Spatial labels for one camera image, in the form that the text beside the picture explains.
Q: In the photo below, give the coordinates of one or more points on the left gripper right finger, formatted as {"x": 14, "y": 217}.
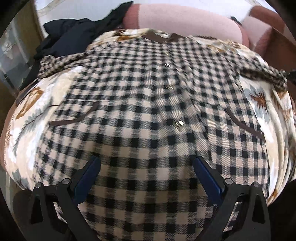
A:
{"x": 241, "y": 213}

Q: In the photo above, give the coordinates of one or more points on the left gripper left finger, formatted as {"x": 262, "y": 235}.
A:
{"x": 54, "y": 212}

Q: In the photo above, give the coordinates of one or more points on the black beige checked shirt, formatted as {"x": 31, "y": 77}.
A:
{"x": 148, "y": 109}

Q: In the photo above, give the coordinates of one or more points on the cream leaf pattern blanket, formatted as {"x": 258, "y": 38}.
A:
{"x": 27, "y": 119}

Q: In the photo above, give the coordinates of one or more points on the wooden glass door cabinet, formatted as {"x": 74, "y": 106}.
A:
{"x": 20, "y": 36}

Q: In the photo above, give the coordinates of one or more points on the black garment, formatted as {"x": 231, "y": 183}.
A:
{"x": 71, "y": 36}

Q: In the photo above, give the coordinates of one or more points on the pink fleece pillow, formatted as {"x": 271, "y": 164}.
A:
{"x": 184, "y": 21}

